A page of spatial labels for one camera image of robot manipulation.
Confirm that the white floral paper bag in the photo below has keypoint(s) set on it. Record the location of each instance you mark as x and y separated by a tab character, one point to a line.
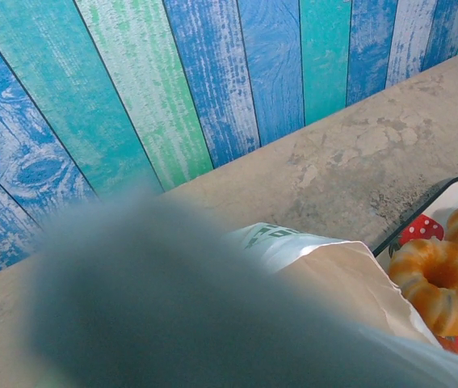
333	262

